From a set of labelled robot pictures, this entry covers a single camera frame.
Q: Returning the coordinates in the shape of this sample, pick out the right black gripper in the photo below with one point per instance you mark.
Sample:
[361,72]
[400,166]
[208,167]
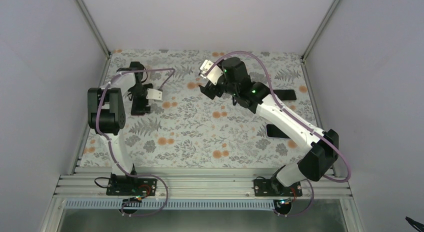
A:
[210,91]

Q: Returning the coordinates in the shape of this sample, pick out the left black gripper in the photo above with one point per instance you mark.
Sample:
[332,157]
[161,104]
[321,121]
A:
[148,108]

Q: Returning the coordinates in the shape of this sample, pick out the cased black phone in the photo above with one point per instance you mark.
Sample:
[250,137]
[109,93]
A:
[274,132]
[286,94]

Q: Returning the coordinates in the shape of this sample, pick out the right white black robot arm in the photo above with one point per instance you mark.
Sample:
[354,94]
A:
[230,76]

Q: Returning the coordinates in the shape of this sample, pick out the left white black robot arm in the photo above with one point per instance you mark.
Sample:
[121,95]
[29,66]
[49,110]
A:
[107,117]

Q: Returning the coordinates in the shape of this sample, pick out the floral patterned table mat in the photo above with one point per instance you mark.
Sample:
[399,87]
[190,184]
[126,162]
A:
[186,129]

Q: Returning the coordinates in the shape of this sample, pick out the black object bottom corner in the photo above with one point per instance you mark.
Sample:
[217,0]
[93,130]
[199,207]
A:
[415,224]

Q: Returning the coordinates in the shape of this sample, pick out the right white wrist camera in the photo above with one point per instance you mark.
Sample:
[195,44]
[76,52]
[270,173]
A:
[210,72]

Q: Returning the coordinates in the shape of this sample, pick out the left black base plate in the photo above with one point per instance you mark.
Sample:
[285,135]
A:
[129,186]

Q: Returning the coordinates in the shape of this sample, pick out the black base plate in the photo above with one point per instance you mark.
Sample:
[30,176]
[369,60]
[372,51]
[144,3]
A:
[264,187]
[129,186]

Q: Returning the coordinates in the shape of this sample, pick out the left aluminium corner post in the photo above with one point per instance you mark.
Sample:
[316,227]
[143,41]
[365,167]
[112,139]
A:
[93,27]

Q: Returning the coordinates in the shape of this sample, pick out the aluminium corner post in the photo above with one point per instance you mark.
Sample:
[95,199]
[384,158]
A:
[320,29]
[93,27]

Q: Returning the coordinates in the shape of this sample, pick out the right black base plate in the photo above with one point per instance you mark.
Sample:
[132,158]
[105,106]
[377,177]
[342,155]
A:
[264,187]

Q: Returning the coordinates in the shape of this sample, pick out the grey slotted cable duct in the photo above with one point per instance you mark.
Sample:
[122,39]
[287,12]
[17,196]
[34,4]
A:
[174,204]

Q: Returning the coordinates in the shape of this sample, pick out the right aluminium corner post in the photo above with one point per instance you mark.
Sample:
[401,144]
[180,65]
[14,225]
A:
[320,29]

